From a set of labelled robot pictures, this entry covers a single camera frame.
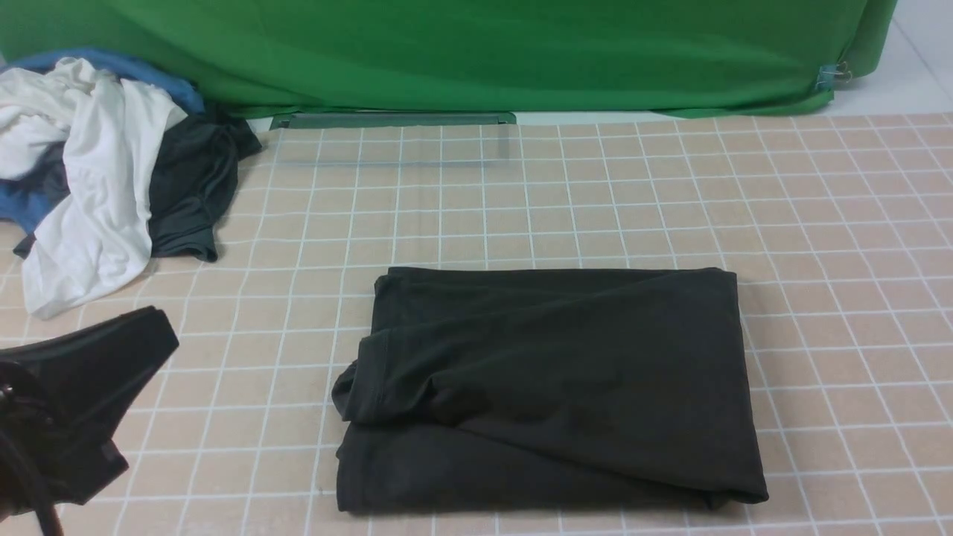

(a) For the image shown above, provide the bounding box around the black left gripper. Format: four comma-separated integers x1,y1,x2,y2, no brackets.
1,306,179,517

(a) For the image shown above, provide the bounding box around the dark gray long-sleeve shirt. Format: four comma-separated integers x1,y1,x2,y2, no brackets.
331,266,769,515

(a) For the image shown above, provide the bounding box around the white shirt in pile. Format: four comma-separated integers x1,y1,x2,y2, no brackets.
2,57,187,319

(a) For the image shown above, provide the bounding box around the blue garment in pile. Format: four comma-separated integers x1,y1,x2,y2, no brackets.
1,48,205,234

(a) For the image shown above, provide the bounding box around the dark gray garment in pile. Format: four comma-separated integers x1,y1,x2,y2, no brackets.
1,104,263,264

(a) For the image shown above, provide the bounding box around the gray metal bar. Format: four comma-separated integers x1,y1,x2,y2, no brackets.
269,111,517,131

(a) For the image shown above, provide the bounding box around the green backdrop cloth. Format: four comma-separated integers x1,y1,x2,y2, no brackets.
2,1,896,118

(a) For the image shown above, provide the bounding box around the beige grid-pattern table mat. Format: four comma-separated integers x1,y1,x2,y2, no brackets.
1,113,952,535

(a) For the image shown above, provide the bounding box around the blue binder clip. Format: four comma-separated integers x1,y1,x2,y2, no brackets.
815,62,853,92

